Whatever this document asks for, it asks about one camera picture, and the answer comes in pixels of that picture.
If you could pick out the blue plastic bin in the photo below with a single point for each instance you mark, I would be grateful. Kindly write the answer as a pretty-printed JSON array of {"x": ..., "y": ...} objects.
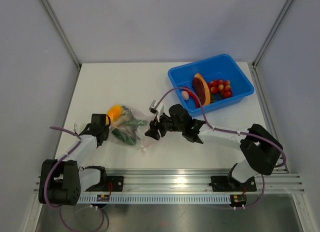
[{"x": 220, "y": 66}]

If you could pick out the green fake cucumber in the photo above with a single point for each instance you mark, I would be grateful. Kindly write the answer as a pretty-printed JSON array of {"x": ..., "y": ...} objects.
[{"x": 123, "y": 137}]

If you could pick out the left controller board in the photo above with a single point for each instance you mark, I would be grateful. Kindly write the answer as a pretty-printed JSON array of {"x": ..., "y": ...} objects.
[{"x": 103, "y": 198}]

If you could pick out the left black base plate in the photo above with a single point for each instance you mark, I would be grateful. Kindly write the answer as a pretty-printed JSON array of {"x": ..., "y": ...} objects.
[{"x": 114, "y": 183}]

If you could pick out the orange papaya slice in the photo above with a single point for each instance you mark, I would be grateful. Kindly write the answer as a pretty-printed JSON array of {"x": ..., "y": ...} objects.
[{"x": 207, "y": 89}]

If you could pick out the fake lychee bunch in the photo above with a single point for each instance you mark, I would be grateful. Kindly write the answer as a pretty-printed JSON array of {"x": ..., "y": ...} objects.
[{"x": 220, "y": 90}]

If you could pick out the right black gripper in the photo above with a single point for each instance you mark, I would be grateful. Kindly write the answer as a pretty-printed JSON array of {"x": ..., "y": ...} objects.
[{"x": 155, "y": 126}]

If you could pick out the left aluminium frame post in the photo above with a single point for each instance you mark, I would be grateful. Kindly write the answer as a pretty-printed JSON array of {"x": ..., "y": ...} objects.
[{"x": 62, "y": 35}]

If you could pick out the right controller board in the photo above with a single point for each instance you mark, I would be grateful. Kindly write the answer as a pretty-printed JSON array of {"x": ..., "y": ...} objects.
[{"x": 240, "y": 199}]

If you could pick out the yellow fake mango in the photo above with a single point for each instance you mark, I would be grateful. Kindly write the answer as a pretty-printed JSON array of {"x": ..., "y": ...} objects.
[{"x": 115, "y": 112}]

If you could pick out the aluminium mounting rail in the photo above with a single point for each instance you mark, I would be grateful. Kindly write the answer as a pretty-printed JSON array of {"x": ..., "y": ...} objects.
[{"x": 196, "y": 181}]

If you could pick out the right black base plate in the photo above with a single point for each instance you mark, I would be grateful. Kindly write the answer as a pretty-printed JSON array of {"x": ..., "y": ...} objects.
[{"x": 223, "y": 183}]

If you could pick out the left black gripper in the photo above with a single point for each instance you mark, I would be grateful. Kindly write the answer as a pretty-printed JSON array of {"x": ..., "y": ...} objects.
[{"x": 106, "y": 130}]

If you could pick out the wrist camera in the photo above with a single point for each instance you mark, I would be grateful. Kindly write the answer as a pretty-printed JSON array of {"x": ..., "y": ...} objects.
[
  {"x": 156, "y": 107},
  {"x": 77, "y": 127}
]

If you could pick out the right aluminium frame post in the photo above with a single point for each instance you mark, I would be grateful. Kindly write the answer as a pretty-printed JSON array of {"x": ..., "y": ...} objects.
[{"x": 271, "y": 34}]

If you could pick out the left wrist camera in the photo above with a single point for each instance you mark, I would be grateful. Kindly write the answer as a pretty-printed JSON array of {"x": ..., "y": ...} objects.
[{"x": 77, "y": 127}]

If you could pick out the controller board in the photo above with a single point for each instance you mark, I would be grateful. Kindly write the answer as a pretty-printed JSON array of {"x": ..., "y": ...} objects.
[
  {"x": 240, "y": 199},
  {"x": 103, "y": 198}
]

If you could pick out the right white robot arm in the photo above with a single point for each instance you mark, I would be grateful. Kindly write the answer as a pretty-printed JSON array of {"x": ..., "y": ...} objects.
[{"x": 260, "y": 149}]

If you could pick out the white slotted cable duct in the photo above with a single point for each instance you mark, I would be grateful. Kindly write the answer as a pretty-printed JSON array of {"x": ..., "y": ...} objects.
[{"x": 153, "y": 199}]

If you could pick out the dark red fake food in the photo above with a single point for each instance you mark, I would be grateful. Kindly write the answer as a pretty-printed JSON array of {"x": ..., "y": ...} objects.
[{"x": 199, "y": 89}]

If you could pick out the aluminium frame post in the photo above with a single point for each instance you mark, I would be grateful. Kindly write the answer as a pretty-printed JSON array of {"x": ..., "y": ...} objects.
[
  {"x": 271, "y": 34},
  {"x": 62, "y": 35}
]

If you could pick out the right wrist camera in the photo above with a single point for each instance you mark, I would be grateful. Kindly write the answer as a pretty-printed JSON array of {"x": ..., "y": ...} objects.
[{"x": 156, "y": 107}]

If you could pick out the clear zip top bag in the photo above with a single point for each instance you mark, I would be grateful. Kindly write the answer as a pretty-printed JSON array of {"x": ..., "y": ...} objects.
[{"x": 142, "y": 141}]

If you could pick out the pink fake peach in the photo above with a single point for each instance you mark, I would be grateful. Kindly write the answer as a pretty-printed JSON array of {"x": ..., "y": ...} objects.
[{"x": 185, "y": 95}]

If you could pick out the green fake chili pepper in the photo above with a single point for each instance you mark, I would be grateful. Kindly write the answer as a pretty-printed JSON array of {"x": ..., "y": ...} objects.
[{"x": 135, "y": 123}]

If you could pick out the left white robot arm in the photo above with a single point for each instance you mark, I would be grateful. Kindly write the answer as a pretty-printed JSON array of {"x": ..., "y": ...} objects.
[{"x": 61, "y": 180}]

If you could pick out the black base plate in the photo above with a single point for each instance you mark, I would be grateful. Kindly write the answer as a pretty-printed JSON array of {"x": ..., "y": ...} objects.
[
  {"x": 114, "y": 183},
  {"x": 223, "y": 183}
]

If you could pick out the red fake chili pepper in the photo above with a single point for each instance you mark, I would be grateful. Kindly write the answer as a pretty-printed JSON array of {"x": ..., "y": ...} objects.
[{"x": 192, "y": 95}]

